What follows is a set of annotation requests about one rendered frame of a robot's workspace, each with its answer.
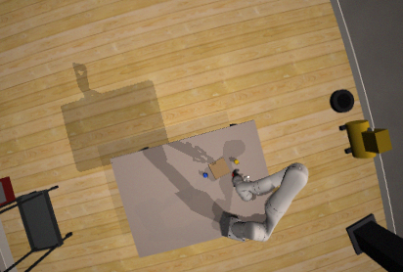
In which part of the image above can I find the tan square mat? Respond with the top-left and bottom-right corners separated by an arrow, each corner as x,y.
208,158 -> 230,179

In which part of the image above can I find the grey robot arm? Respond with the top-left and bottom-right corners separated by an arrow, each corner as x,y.
232,162 -> 308,242

